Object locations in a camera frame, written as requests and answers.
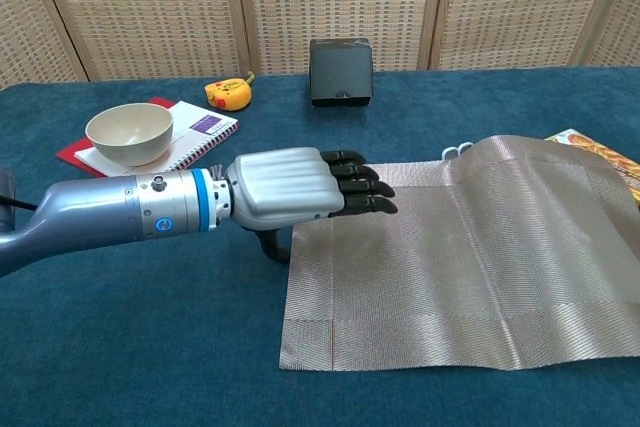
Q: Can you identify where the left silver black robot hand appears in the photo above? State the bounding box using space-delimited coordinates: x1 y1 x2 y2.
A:
224 146 400 264

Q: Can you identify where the white bowl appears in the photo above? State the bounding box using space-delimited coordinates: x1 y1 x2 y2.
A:
84 102 175 167

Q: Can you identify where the gray woven placemat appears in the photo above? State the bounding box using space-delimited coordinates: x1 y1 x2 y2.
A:
277 134 640 373

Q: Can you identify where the white spiral notebook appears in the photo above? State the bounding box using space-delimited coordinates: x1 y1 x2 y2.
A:
73 100 240 179

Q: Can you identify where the yellow tape measure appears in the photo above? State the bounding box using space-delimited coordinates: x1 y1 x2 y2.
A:
203 71 256 112

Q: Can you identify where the black box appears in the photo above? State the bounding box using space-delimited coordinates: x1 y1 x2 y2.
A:
307 37 374 109

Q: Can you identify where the white folding stand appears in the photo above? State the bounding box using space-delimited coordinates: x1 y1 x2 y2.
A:
442 142 475 162

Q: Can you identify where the teal tablecloth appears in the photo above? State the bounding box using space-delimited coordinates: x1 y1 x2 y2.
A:
0 65 640 427

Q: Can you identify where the red folder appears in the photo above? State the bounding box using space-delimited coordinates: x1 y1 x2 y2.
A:
56 97 177 179

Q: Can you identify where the yellow food box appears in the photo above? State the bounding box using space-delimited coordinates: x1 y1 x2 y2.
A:
543 127 640 208

